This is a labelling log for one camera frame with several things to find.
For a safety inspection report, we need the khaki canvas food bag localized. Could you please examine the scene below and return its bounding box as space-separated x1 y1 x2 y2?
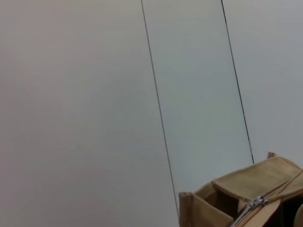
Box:
178 151 303 227

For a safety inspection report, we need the silver metal zipper pull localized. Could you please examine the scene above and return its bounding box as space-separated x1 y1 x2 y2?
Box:
231 195 269 227

